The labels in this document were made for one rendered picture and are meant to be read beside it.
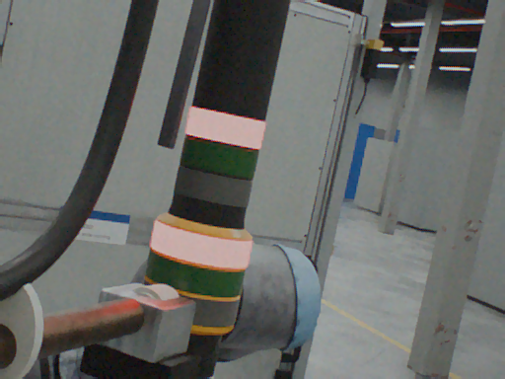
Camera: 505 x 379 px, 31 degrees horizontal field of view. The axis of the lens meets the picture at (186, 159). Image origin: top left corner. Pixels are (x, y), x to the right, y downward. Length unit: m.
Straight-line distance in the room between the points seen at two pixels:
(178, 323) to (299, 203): 2.32
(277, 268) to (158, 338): 0.65
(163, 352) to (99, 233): 2.02
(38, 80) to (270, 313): 1.38
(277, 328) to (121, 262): 1.45
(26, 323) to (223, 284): 0.13
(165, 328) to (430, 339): 6.97
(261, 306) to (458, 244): 6.28
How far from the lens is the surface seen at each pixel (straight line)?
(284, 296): 0.99
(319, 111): 2.67
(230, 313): 0.40
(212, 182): 0.38
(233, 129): 0.38
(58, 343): 0.31
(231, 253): 0.39
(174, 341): 0.37
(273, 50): 0.39
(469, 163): 7.19
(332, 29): 2.68
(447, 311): 7.31
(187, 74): 0.38
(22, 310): 0.28
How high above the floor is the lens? 1.62
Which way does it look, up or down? 3 degrees down
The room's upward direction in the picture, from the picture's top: 12 degrees clockwise
